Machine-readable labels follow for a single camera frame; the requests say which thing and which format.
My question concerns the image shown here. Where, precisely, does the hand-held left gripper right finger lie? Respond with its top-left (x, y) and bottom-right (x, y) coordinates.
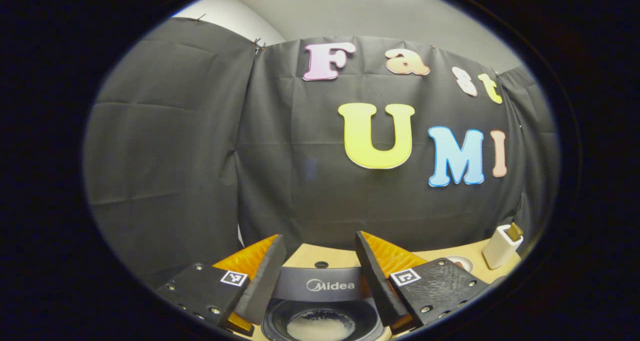
top-left (353, 230), bottom-right (491, 336)

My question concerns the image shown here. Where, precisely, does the white chopstick holder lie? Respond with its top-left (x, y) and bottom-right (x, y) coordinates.
top-left (482, 224), bottom-right (524, 270)

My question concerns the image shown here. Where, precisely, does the black rice cooker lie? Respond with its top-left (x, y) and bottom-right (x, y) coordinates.
top-left (261, 265), bottom-right (387, 341)

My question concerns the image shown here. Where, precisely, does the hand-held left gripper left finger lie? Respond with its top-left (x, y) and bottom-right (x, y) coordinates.
top-left (155, 233), bottom-right (288, 338)

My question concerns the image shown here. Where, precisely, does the white round plate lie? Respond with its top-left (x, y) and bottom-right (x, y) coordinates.
top-left (445, 255), bottom-right (474, 274)

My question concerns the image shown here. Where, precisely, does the white rice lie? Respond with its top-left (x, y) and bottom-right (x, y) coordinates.
top-left (287, 309), bottom-right (357, 341)

